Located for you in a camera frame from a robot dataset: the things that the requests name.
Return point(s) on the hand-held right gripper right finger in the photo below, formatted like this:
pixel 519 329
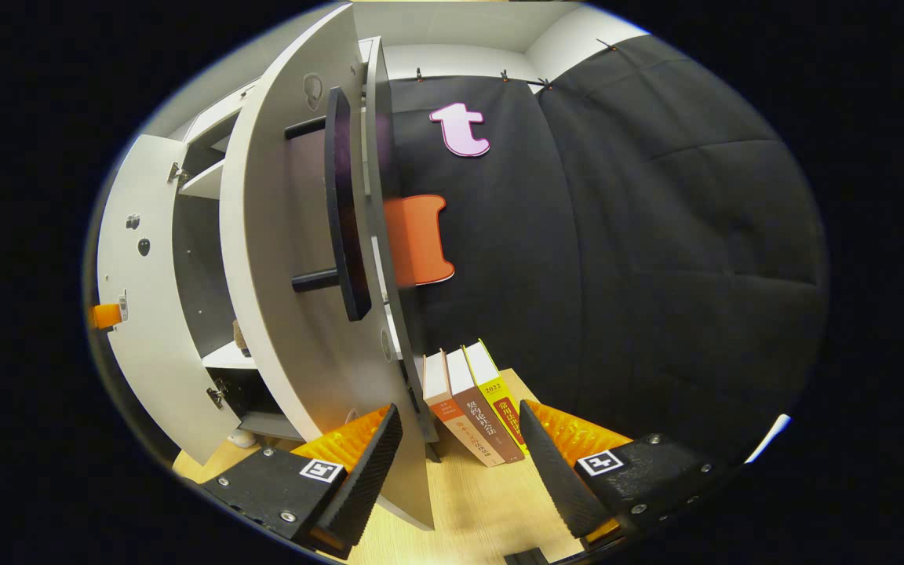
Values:
pixel 558 471

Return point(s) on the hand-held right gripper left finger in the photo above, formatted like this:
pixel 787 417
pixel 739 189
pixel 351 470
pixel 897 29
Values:
pixel 369 471

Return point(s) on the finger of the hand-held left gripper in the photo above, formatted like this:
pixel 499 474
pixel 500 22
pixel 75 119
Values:
pixel 105 315

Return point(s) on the white shoe cabinet door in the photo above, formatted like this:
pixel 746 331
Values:
pixel 146 353
pixel 271 259

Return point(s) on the white shoe cabinet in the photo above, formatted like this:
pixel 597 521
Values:
pixel 197 259

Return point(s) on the brown spine book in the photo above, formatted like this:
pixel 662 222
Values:
pixel 483 420

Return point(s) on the yellow spine book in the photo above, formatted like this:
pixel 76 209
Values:
pixel 499 396

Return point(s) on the white and orange book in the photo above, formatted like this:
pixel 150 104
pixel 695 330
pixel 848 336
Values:
pixel 452 412

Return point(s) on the small white object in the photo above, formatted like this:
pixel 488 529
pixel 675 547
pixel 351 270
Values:
pixel 242 439

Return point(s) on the black backdrop cloth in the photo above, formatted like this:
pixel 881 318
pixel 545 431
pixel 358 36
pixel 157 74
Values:
pixel 656 275

